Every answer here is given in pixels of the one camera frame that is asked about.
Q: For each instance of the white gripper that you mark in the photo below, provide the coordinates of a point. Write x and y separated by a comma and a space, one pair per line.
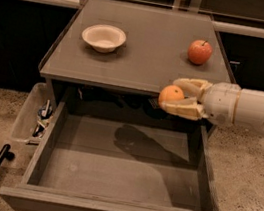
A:
221, 101

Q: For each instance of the orange fruit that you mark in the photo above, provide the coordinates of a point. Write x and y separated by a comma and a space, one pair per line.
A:
171, 93

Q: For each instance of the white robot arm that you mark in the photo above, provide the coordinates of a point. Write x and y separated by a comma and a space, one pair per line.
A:
249, 110

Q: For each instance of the open grey top drawer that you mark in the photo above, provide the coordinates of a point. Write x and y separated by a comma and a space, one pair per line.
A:
97, 157

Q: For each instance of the red apple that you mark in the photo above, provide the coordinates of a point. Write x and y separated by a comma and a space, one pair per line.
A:
199, 52

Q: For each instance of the grey cabinet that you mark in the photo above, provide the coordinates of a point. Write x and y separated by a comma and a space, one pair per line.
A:
155, 52

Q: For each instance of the white bowl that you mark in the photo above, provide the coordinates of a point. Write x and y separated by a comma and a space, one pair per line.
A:
104, 38

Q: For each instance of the clutter items in bin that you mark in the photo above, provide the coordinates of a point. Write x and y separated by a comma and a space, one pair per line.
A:
44, 115

